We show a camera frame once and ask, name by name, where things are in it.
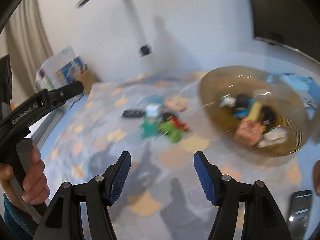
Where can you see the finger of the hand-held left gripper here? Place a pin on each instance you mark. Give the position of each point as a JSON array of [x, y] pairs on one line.
[[65, 92]]

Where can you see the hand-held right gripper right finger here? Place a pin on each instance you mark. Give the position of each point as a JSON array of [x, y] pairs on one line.
[[203, 177]]

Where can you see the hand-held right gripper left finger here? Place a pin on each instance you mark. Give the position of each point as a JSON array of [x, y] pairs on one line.
[[120, 180]]

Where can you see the light green translucent toy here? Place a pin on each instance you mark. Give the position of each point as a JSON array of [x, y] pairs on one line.
[[171, 131]]

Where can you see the red figure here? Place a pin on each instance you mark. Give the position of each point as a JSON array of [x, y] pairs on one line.
[[181, 124]]

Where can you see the small pink box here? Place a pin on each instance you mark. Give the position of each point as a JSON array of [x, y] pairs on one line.
[[247, 130]]

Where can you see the small black piece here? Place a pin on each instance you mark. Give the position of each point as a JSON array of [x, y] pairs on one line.
[[132, 113]]

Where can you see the small white box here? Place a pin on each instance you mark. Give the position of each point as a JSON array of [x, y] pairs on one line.
[[152, 110]]

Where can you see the beige wooden charm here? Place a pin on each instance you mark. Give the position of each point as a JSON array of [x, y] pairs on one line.
[[176, 103]]

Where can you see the cartoon mouse figure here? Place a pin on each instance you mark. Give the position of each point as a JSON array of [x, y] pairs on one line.
[[231, 101]]

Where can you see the clear plastic round case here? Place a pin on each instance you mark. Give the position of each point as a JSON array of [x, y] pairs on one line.
[[273, 136]]

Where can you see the yellow lighter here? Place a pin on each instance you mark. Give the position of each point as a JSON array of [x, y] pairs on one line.
[[255, 110]]

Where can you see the amber ribbed glass bowl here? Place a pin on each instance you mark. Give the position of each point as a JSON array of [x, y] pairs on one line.
[[215, 92]]

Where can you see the black and blue lighter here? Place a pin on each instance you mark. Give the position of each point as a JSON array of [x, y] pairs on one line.
[[268, 116]]

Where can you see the person's left hand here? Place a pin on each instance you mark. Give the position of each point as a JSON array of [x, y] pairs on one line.
[[36, 177]]

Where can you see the row of books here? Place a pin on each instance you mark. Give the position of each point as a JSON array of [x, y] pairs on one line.
[[67, 70]]

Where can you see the brown pen holder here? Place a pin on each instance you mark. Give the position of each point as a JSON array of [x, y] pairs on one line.
[[87, 78]]

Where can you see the fan-patterned table mat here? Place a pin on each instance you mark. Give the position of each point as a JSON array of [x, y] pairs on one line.
[[175, 152]]

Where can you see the beige curtain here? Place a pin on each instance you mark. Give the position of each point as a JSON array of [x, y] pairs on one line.
[[25, 35]]

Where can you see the black smartphone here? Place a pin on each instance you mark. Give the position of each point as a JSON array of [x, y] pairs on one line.
[[300, 210]]

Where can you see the white desk lamp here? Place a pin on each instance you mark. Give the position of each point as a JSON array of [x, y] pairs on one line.
[[130, 10]]

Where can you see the blue cloth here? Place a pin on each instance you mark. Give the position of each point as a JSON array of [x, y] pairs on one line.
[[295, 82]]

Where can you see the black television screen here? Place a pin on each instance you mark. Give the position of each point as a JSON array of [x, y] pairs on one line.
[[287, 10]]

